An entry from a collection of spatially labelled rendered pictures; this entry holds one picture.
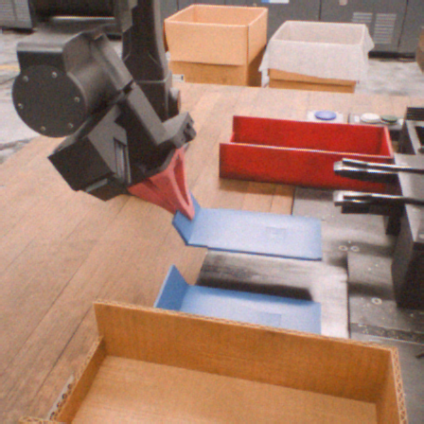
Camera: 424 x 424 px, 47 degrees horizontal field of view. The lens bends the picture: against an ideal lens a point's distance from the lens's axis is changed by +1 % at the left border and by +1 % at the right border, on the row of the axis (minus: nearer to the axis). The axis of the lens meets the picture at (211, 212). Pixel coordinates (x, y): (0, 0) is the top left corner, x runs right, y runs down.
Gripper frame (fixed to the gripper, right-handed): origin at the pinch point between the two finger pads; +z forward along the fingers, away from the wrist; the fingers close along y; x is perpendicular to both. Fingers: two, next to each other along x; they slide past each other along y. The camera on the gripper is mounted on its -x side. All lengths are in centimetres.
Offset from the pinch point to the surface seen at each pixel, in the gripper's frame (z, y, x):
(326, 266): 12.7, 10.7, 0.2
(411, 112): 14.5, 25.2, 33.8
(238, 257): 7.9, 2.3, 0.2
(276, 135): 9.0, 4.7, 33.5
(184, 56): 17, -68, 228
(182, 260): 6.3, -4.7, 1.1
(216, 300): 6.7, 1.3, -7.6
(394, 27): 117, 50, 445
